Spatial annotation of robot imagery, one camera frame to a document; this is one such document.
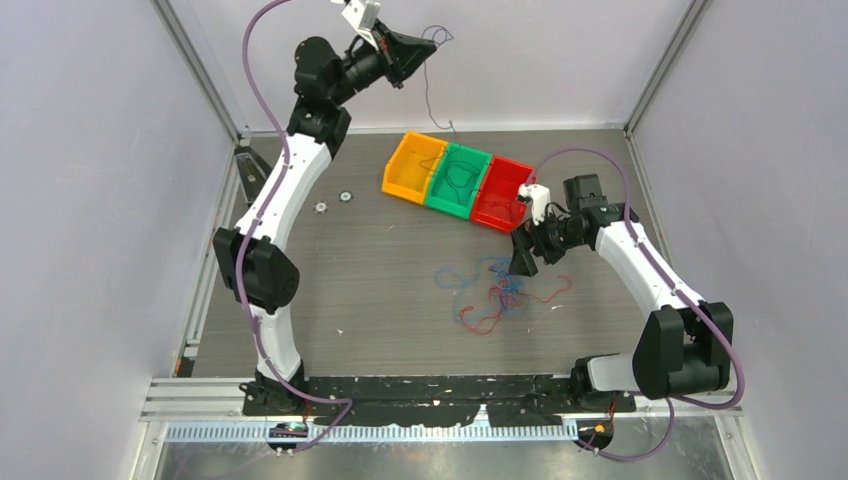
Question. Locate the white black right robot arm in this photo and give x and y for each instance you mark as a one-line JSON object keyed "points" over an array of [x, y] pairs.
{"points": [[682, 349]]}

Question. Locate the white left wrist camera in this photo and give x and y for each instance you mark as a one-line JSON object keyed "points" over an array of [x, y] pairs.
{"points": [[361, 15]]}

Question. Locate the red plastic bin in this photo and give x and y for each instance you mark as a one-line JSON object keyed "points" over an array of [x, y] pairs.
{"points": [[496, 204]]}

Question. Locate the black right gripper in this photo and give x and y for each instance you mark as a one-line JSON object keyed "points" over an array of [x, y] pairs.
{"points": [[523, 262]]}

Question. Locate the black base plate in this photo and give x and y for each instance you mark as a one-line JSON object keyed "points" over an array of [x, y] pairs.
{"points": [[431, 401]]}

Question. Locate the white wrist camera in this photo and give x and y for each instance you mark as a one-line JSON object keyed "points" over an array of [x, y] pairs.
{"points": [[537, 198], [361, 15]]}

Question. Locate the black wedge stand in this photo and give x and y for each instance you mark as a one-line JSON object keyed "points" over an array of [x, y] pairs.
{"points": [[253, 172]]}

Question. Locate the yellow plastic bin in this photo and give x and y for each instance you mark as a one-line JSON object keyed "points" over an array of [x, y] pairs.
{"points": [[411, 167]]}

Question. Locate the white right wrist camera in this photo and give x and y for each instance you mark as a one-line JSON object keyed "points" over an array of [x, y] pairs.
{"points": [[537, 198]]}

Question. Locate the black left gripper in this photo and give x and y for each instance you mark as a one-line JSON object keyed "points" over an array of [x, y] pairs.
{"points": [[397, 54]]}

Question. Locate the green plastic bin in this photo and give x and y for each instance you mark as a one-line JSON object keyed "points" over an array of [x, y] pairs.
{"points": [[456, 181]]}

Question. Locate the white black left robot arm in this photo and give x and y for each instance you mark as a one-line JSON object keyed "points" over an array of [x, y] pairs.
{"points": [[251, 255]]}

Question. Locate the perforated metal cable rail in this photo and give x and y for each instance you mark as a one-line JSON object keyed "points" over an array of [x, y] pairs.
{"points": [[278, 432]]}

